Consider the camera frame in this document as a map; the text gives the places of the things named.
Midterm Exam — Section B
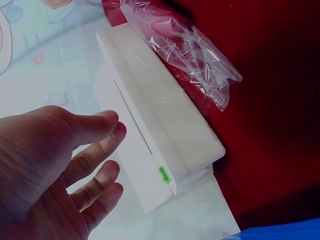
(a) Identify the person's left hand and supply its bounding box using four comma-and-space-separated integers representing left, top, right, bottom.
0, 105, 128, 240

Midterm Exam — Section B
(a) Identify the white cling film dispenser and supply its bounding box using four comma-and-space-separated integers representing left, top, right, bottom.
93, 26, 227, 214

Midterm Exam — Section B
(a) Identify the clear cling film sheet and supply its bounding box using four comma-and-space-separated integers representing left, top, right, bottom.
84, 0, 244, 113

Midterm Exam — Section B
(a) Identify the blue flat object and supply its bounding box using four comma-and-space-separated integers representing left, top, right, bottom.
231, 217, 320, 240

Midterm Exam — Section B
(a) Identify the green slide cutter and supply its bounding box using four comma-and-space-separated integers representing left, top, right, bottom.
157, 165, 172, 186

